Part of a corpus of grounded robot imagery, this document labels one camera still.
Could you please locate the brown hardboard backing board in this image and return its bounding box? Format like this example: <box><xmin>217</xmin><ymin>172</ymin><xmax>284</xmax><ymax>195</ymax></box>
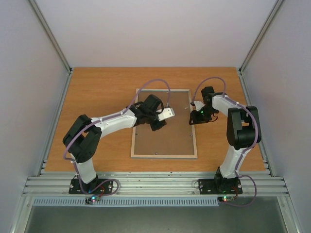
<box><xmin>134</xmin><ymin>91</ymin><xmax>195</xmax><ymax>155</ymax></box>

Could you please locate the teal picture frame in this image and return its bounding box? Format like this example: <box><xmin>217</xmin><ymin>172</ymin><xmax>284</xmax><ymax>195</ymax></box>
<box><xmin>130</xmin><ymin>88</ymin><xmax>198</xmax><ymax>160</ymax></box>

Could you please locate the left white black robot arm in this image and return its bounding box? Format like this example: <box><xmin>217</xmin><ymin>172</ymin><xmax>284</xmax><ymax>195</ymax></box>
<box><xmin>63</xmin><ymin>94</ymin><xmax>175</xmax><ymax>193</ymax></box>

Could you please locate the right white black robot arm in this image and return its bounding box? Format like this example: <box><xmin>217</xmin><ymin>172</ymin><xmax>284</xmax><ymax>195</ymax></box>
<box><xmin>189</xmin><ymin>86</ymin><xmax>261</xmax><ymax>195</ymax></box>

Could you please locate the right small circuit board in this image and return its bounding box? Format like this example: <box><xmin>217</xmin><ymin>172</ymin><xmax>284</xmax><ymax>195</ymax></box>
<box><xmin>218</xmin><ymin>196</ymin><xmax>237</xmax><ymax>202</ymax></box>

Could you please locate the small circuit board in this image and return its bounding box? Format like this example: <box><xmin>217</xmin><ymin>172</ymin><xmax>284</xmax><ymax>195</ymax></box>
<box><xmin>85</xmin><ymin>196</ymin><xmax>101</xmax><ymax>204</ymax></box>
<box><xmin>218</xmin><ymin>196</ymin><xmax>237</xmax><ymax>202</ymax></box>

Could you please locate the left small circuit board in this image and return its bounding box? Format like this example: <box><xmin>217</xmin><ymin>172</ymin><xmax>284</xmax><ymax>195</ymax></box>
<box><xmin>85</xmin><ymin>196</ymin><xmax>101</xmax><ymax>204</ymax></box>

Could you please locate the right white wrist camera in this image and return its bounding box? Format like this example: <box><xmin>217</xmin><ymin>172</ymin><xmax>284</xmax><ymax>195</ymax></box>
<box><xmin>191</xmin><ymin>101</ymin><xmax>205</xmax><ymax>112</ymax></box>

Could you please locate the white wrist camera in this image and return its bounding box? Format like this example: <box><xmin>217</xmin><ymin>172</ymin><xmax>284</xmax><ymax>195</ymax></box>
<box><xmin>191</xmin><ymin>101</ymin><xmax>205</xmax><ymax>112</ymax></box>
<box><xmin>156</xmin><ymin>107</ymin><xmax>175</xmax><ymax>121</ymax></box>

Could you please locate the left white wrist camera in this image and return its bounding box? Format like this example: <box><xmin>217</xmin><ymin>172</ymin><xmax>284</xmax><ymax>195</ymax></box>
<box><xmin>156</xmin><ymin>107</ymin><xmax>175</xmax><ymax>121</ymax></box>

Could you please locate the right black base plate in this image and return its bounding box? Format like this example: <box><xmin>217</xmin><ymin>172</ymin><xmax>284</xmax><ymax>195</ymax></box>
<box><xmin>198</xmin><ymin>178</ymin><xmax>243</xmax><ymax>195</ymax></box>

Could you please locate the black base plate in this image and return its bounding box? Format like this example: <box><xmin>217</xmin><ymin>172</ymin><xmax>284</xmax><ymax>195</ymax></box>
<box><xmin>198</xmin><ymin>178</ymin><xmax>243</xmax><ymax>195</ymax></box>
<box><xmin>69</xmin><ymin>178</ymin><xmax>120</xmax><ymax>196</ymax></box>

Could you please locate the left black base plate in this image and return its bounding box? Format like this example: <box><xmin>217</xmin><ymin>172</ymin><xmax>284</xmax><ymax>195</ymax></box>
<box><xmin>69</xmin><ymin>178</ymin><xmax>120</xmax><ymax>196</ymax></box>

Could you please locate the aluminium front rail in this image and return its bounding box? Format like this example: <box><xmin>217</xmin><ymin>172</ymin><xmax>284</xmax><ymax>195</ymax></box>
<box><xmin>22</xmin><ymin>171</ymin><xmax>289</xmax><ymax>197</ymax></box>

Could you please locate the right aluminium corner post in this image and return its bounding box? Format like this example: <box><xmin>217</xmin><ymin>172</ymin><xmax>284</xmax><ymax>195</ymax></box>
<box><xmin>238</xmin><ymin>0</ymin><xmax>285</xmax><ymax>75</ymax></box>

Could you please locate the aluminium corner post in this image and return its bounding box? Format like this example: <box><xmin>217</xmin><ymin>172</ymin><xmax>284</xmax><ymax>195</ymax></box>
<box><xmin>238</xmin><ymin>0</ymin><xmax>285</xmax><ymax>75</ymax></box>
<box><xmin>27</xmin><ymin>0</ymin><xmax>72</xmax><ymax>73</ymax></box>

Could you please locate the grey slotted cable duct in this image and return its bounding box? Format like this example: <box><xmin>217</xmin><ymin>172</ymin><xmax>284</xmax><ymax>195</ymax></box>
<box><xmin>33</xmin><ymin>197</ymin><xmax>219</xmax><ymax>207</ymax></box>

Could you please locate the left aluminium corner post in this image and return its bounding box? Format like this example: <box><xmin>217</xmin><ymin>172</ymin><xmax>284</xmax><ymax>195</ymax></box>
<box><xmin>27</xmin><ymin>0</ymin><xmax>72</xmax><ymax>73</ymax></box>

